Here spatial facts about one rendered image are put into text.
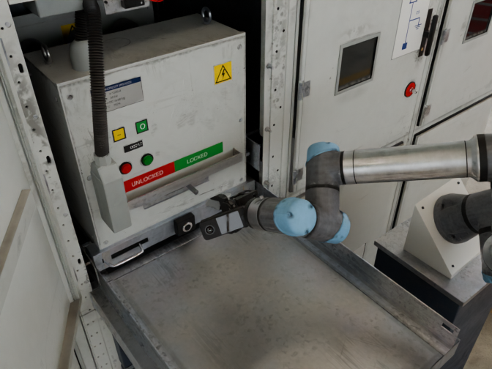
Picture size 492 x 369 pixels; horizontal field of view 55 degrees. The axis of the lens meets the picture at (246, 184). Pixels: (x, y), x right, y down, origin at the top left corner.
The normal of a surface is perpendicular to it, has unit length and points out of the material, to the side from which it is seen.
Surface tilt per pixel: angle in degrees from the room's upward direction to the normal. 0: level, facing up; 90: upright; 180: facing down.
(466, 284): 0
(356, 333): 0
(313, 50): 90
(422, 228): 90
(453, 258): 45
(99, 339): 90
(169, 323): 0
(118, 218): 90
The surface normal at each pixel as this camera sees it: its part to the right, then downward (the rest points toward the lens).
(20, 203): 0.00, -0.80
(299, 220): 0.54, 0.00
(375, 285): -0.79, 0.37
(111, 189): 0.62, 0.47
